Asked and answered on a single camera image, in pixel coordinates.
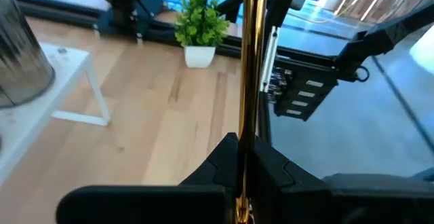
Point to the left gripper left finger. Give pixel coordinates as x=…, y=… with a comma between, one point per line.
x=152, y=203

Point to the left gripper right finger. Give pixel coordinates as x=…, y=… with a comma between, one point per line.
x=305, y=200

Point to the short gold candlestick holder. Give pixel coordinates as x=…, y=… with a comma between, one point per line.
x=252, y=64

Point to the silver tin candle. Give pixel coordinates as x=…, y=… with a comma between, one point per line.
x=20, y=57

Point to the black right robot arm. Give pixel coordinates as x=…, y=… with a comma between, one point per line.
x=122, y=0

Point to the black box with silver labels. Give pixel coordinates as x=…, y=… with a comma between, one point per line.
x=305, y=81

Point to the white perforated shelf riser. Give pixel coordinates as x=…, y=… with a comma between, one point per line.
x=20, y=125

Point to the green plant in white pot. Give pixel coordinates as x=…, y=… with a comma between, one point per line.
x=200, y=27

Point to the white sheet with green print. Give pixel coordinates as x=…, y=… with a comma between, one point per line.
x=424, y=49

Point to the silver frame bracket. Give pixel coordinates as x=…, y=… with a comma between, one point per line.
x=270, y=57

